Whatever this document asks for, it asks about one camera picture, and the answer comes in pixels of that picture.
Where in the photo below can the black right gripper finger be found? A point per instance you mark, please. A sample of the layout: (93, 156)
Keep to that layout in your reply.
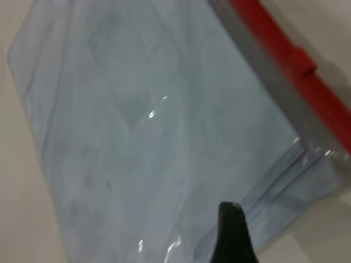
(233, 238)

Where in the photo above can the red zipper slider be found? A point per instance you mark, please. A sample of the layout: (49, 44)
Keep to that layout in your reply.
(301, 63)

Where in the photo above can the transparent plastic zipper bag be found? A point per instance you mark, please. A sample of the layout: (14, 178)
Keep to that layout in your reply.
(153, 123)

